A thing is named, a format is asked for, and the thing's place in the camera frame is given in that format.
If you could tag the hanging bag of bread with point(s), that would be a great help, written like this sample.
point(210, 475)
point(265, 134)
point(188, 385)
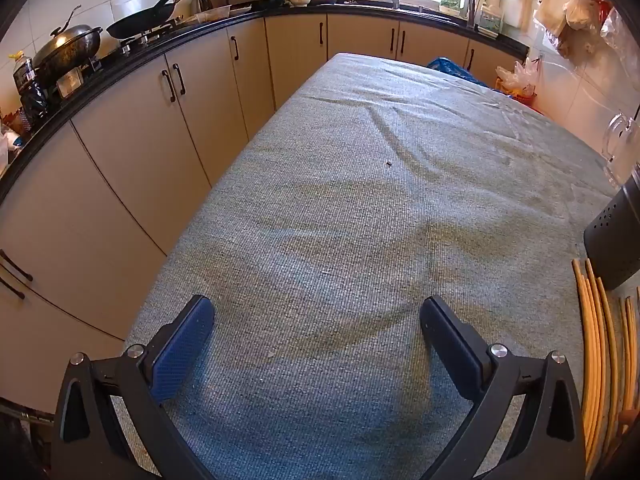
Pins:
point(582, 12)

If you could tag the dark cylindrical utensil holder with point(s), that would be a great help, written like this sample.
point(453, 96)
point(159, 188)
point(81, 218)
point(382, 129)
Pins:
point(615, 245)

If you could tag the black frying pan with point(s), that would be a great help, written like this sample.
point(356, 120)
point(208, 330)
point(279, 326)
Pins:
point(145, 20)

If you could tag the gas stove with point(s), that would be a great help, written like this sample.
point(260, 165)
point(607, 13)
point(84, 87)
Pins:
point(135, 40)

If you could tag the dark wok with lid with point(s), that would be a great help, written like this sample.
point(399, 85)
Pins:
point(65, 50)

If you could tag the row of beige cabinet doors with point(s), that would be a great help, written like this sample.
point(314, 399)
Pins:
point(140, 135)

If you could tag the green and white package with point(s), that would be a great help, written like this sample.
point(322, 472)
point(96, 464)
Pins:
point(491, 20)

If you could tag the bunch of wooden chopsticks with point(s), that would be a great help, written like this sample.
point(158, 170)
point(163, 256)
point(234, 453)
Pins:
point(592, 360)

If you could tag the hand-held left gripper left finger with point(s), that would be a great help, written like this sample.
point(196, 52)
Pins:
point(184, 347)

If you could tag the small white bowl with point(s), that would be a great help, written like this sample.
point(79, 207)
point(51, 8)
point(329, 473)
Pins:
point(298, 0)

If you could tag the red plastic basket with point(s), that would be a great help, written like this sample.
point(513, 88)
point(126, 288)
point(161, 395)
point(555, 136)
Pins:
point(525, 97)

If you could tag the green and white carton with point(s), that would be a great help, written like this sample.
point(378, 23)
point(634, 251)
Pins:
point(450, 2)

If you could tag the dark soy sauce bottle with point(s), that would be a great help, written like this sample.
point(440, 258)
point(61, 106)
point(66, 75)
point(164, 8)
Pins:
point(27, 90)

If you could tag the clear glass mug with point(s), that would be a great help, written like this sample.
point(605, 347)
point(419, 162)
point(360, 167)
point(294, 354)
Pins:
point(617, 160)

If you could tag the hanging bags of food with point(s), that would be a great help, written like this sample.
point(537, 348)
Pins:
point(550, 5)

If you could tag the grey woven table cloth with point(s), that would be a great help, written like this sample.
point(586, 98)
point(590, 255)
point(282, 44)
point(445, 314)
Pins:
point(350, 185)

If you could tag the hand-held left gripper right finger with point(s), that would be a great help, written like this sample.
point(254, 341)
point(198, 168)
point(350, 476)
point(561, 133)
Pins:
point(452, 350)

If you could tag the steel kettle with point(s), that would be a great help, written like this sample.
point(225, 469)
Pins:
point(201, 2)

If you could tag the blue plastic bag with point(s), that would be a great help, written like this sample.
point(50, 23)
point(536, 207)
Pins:
point(452, 67)

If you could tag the crumpled clear plastic bags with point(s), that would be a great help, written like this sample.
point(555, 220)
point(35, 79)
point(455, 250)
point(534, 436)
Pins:
point(517, 77)

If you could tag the black kitchen countertop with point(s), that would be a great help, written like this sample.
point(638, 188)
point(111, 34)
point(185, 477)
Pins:
point(260, 12)

